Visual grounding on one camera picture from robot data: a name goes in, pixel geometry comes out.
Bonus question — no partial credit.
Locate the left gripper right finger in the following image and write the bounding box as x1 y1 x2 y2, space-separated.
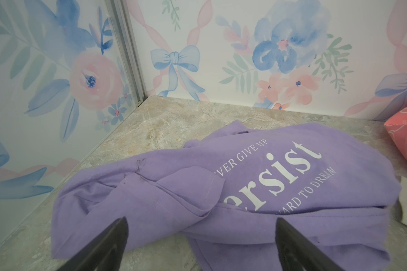
275 218 343 271

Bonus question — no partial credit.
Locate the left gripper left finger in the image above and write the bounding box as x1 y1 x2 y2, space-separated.
58 217 128 271

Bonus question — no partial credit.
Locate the purple printed t-shirt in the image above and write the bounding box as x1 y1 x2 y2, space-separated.
51 121 401 271

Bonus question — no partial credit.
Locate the left aluminium corner post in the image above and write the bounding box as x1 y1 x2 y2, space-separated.
105 0 147 107

